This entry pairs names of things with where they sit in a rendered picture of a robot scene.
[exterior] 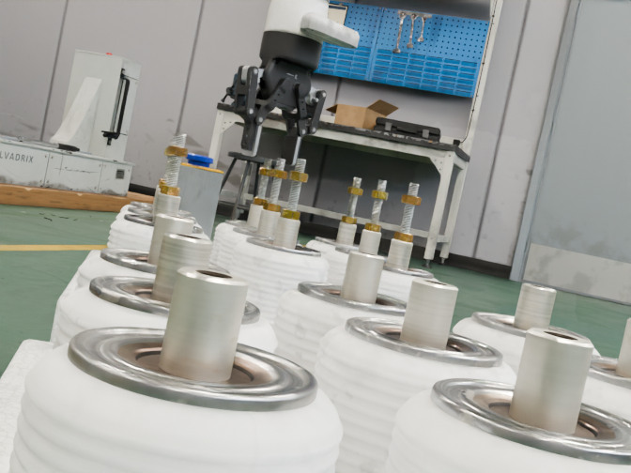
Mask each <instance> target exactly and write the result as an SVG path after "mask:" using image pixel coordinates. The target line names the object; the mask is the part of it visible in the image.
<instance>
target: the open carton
mask: <svg viewBox="0 0 631 473"><path fill-rule="evenodd" d="M398 109H399V108H398V107H396V106H394V105H391V104H390V103H388V102H386V101H383V100H381V99H379V100H377V101H376V102H374V103H372V104H371V105H369V106H368V107H366V108H365V107H359V106H352V105H345V104H339V103H337V104H335V105H333V106H331V107H329V108H327V109H325V110H327V111H329V112H332V113H335V114H336V115H335V119H334V123H335V124H341V125H346V126H351V127H356V128H362V129H368V130H374V126H375V125H376V119H377V117H384V118H386V117H387V115H389V114H391V113H393V112H394V111H396V110H398Z"/></svg>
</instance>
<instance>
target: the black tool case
mask: <svg viewBox="0 0 631 473"><path fill-rule="evenodd" d="M374 130H377V131H382V132H388V133H393V134H398V135H404V136H408V137H414V138H420V139H425V140H430V141H435V142H439V140H440V138H441V131H440V129H439V128H434V127H429V126H424V125H419V124H414V123H408V122H404V121H399V120H394V119H389V118H384V117H377V119H376V125H375V126H374Z"/></svg>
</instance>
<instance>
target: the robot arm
mask: <svg viewBox="0 0 631 473"><path fill-rule="evenodd" d="M329 2H330V0H271V2H270V4H269V10H268V14H267V19H266V23H265V28H264V33H263V37H262V42H261V47H260V52H259V57H260V59H261V60H262V62H261V65H260V66H259V68H258V67H256V66H243V65H242V66H239V70H238V78H237V86H236V95H235V103H234V113H235V114H237V115H239V116H240V117H241V118H242V119H243V120H244V123H245V125H244V130H243V134H242V139H241V144H240V145H241V153H242V154H243V155H246V156H251V157H255V156H256V155H257V151H258V147H259V143H260V138H261V133H262V129H263V127H260V125H261V124H262V123H263V122H264V120H265V118H266V117H267V115H268V114H269V112H271V111H273V110H274V109H275V107H276V108H278V109H281V110H282V116H283V118H284V119H285V124H286V131H287V134H288V135H286V136H285V140H284V145H283V150H282V155H281V159H284V160H285V164H286V165H291V166H293V165H295V163H296V160H297V158H298V157H299V153H300V145H301V140H302V138H303V136H305V135H309V134H315V133H316V129H317V126H318V122H319V119H320V116H321V113H322V109H323V106H324V102H325V99H326V96H327V93H326V91H325V90H318V89H315V88H313V87H312V84H311V75H312V73H313V72H314V71H315V70H317V68H318V63H319V58H320V54H321V50H322V45H323V41H325V42H328V43H329V44H333V45H336V46H340V47H344V48H348V49H357V47H358V42H359V38H360V36H359V34H358V32H357V31H354V30H352V29H350V28H348V27H346V26H343V25H341V24H339V23H337V22H334V21H332V20H330V19H328V8H329ZM257 83H258V84H259V87H258V89H257V90H256V88H257ZM245 96H246V100H245V106H244V98H245ZM296 108H297V111H293V110H295V109H296ZM310 116H311V120H310V124H309V125H307V123H308V119H309V117H310ZM294 119H295V120H296V123H297V126H295V121H294Z"/></svg>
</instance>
